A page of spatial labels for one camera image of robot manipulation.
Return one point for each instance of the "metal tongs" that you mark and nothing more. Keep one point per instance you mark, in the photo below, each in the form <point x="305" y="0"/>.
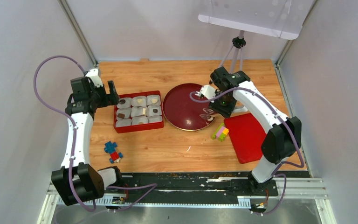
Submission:
<point x="207" y="112"/>

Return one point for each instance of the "grey tripod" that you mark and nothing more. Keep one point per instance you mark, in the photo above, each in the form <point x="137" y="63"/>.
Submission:
<point x="237" y="45"/>

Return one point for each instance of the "red box lid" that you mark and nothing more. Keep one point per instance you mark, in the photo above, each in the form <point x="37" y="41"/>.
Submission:
<point x="247" y="136"/>

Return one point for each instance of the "green pink toy blocks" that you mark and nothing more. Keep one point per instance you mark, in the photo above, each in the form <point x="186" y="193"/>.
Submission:
<point x="221" y="133"/>

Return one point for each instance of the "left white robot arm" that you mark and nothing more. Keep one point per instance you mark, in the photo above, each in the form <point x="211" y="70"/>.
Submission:
<point x="76" y="181"/>

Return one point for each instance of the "dark red round tray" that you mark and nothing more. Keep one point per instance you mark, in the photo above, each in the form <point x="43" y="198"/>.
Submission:
<point x="182" y="112"/>

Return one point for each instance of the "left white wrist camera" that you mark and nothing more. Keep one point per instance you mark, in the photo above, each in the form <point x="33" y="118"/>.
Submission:
<point x="94" y="74"/>

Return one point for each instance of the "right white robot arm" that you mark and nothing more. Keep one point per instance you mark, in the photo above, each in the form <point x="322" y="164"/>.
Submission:
<point x="283" y="134"/>

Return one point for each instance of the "blue red toy car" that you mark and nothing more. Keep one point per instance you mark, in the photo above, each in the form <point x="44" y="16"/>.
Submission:
<point x="111" y="149"/>

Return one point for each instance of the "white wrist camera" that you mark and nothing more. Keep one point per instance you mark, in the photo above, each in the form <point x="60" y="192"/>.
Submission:
<point x="94" y="74"/>
<point x="207" y="91"/>

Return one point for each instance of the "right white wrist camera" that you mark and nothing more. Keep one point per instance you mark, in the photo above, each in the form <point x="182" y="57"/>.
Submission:
<point x="207" y="91"/>

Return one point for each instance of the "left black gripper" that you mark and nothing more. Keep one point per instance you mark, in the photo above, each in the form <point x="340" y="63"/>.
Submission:
<point x="110" y="99"/>

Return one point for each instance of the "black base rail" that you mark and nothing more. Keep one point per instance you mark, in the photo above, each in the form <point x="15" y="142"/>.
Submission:
<point x="192" y="187"/>

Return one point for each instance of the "white board on tripod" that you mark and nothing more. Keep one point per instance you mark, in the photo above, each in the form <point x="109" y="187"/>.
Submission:
<point x="276" y="18"/>

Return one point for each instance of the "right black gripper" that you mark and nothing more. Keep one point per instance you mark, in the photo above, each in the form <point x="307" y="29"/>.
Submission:
<point x="225" y="111"/>

